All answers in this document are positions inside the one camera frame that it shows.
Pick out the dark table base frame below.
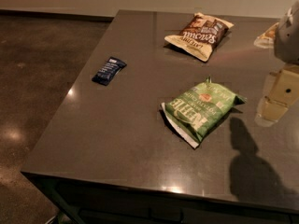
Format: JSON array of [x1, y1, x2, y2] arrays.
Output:
[[22, 171, 299, 224]]

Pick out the tan snack packet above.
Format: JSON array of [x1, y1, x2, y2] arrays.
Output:
[[254, 22, 278, 49]]

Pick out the brown chip bag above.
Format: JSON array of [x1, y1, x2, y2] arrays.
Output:
[[164, 12, 234, 62]]

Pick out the green jalapeno chip bag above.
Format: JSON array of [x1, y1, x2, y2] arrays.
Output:
[[161, 77, 247, 148]]

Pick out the dark blue snack bar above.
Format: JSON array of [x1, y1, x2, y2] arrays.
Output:
[[92, 57, 127, 86]]

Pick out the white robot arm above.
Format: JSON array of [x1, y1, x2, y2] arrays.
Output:
[[274, 0, 299, 64]]

